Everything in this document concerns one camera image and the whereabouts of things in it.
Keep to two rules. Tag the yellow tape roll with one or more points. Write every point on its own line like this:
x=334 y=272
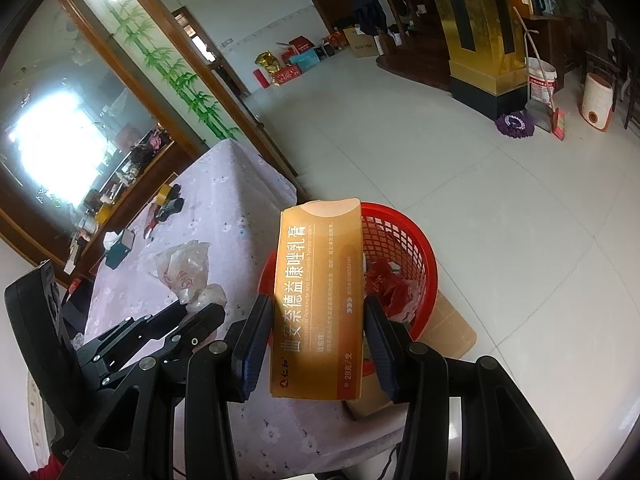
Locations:
x=162 y=194

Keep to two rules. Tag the gold pillar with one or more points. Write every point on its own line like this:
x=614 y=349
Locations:
x=486 y=55

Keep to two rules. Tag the lilac floral tablecloth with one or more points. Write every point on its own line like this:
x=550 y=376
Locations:
x=220 y=242

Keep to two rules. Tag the cardboard covered stool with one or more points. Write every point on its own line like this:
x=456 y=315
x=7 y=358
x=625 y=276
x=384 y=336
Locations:
x=447 y=332

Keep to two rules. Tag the red sleeve forearm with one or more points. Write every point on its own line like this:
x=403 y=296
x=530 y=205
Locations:
x=50 y=471

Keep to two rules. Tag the red packet far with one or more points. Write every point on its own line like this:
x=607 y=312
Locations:
x=150 y=221

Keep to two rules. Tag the red snack bag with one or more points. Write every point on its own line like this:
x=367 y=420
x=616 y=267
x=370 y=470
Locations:
x=396 y=295

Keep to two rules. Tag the black wallet pouch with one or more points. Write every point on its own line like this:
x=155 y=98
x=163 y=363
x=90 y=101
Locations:
x=173 y=205

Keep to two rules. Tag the cardboard box far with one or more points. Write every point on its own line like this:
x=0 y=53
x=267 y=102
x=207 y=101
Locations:
x=362 y=46

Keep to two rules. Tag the orange medicine box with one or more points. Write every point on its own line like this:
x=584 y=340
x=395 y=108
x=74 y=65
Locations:
x=317 y=334

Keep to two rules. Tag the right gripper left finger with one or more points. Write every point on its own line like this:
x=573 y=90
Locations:
x=218 y=373

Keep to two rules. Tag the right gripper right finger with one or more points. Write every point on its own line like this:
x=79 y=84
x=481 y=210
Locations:
x=465 y=420

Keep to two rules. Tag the clear plastic bag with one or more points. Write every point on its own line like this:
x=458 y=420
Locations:
x=184 y=270

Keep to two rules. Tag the red mesh waste basket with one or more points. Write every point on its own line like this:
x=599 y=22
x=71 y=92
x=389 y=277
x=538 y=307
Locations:
x=388 y=234

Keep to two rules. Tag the purple mop head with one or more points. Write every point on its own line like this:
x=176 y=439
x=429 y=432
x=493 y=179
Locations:
x=517 y=125

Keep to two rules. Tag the teal tissue box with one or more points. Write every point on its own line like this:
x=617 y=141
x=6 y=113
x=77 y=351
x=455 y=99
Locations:
x=117 y=247

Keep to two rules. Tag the white paint bucket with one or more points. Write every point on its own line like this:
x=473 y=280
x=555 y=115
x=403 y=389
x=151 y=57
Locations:
x=542 y=79

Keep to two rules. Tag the wooden sideboard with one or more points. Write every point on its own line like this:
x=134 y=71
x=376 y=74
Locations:
x=126 y=202

